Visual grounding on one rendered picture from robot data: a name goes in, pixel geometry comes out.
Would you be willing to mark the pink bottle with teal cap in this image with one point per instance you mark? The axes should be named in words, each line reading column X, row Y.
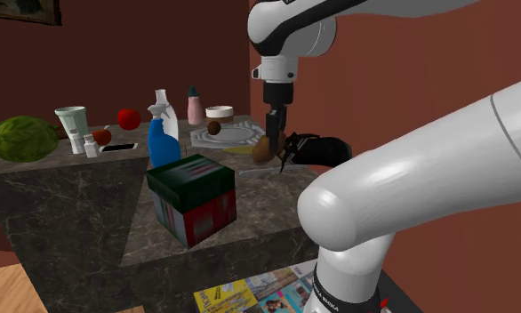
column 195, row 110

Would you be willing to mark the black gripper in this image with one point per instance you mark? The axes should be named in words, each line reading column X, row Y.
column 278, row 93

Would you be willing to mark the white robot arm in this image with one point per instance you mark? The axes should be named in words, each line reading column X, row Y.
column 416, row 182

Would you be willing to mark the red tomato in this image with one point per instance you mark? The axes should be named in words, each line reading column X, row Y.
column 102, row 137

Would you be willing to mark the patterned robot stand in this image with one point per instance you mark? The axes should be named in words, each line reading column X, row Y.
column 239, row 297

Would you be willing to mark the black bulky object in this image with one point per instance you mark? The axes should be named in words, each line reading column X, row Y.
column 321, row 151

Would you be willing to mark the small white bottle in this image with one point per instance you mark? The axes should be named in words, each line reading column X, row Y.
column 90, row 147

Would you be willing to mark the brown ball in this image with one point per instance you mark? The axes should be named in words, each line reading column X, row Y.
column 214, row 128

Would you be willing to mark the green and red box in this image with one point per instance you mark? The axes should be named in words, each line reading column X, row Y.
column 195, row 195

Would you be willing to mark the dark framed wall picture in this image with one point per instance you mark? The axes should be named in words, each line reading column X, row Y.
column 22, row 9

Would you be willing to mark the red apple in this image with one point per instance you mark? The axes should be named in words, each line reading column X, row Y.
column 129, row 119

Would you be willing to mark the white spray bottle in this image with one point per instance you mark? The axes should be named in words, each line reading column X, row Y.
column 169, row 121

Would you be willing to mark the pale green white cup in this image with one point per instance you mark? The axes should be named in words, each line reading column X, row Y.
column 73, row 121

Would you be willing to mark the brown potato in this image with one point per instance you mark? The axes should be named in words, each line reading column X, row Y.
column 262, row 152

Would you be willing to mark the black phone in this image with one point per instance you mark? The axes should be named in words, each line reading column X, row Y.
column 118, row 147

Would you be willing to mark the green cabbage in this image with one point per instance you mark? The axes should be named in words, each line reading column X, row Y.
column 20, row 138

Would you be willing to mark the grey ridged plate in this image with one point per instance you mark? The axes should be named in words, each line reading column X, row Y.
column 239, row 135

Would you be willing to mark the brown jar with white lid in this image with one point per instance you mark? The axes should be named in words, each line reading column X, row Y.
column 219, row 113

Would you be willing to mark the blue spray bottle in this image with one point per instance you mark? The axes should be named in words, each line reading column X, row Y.
column 161, row 147

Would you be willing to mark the yellow flat utensil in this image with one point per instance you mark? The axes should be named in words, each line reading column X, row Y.
column 239, row 150

